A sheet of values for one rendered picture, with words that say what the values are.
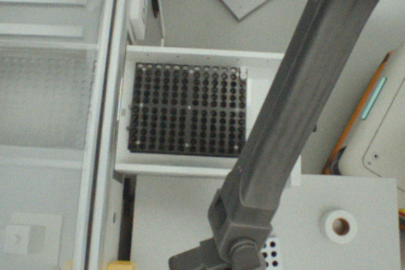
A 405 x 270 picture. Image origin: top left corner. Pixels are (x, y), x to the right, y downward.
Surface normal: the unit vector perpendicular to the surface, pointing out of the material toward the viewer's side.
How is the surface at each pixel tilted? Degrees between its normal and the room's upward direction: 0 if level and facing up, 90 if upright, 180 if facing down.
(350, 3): 52
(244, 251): 45
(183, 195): 0
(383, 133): 0
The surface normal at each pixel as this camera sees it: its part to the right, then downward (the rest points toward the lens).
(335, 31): 0.16, 0.47
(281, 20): 0.03, -0.25
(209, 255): -0.21, -0.83
